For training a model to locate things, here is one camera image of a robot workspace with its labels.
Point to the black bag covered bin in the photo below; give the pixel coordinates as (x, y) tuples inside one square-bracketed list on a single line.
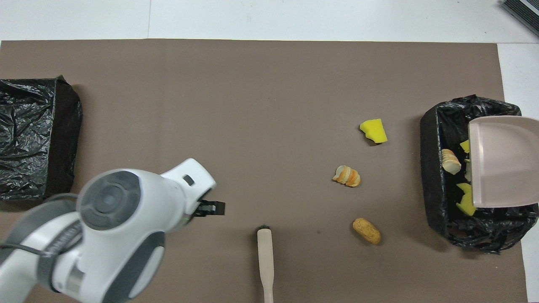
[(25, 139)]

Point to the tan layered bread chunk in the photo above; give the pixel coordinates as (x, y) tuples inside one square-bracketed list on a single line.
[(450, 162)]

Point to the beige hand brush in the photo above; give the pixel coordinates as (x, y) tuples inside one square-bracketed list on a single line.
[(265, 252)]

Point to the open black bag lined bin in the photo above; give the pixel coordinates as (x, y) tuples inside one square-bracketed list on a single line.
[(433, 176)]

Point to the yellow sponge piece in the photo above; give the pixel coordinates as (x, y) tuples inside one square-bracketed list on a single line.
[(465, 146), (465, 205), (374, 130)]

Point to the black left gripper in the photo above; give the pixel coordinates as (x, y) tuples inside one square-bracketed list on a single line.
[(203, 209)]

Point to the brown bread bun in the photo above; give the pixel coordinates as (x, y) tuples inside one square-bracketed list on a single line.
[(366, 231)]

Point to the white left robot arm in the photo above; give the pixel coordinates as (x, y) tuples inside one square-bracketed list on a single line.
[(168, 198)]

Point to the dark ribbed object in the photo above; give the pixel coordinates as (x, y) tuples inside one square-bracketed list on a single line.
[(522, 12)]

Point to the beige plastic dustpan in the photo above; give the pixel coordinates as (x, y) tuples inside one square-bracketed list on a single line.
[(505, 164)]

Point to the brown table mat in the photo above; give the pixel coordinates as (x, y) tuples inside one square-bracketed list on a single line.
[(269, 84)]

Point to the pale cream bread chunk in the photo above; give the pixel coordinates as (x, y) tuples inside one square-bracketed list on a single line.
[(468, 169)]

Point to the orange striped croissant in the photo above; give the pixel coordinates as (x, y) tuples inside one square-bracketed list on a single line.
[(347, 176)]

